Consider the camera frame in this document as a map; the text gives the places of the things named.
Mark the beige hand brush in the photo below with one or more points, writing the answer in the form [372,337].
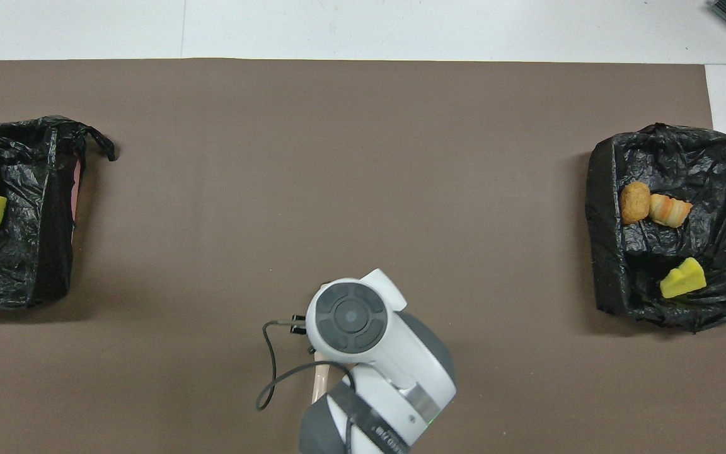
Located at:
[320,378]

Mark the brown bread roll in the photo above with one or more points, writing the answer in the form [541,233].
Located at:
[634,203]

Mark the yellow sponge chunk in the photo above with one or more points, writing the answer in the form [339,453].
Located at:
[683,282]

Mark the striped croissant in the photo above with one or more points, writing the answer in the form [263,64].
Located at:
[668,211]

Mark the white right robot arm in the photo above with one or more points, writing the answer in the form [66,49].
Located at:
[382,353]

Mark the black bag lined pink bin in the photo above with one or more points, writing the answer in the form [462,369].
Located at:
[16,252]

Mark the brown table mat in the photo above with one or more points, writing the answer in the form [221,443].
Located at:
[338,189]

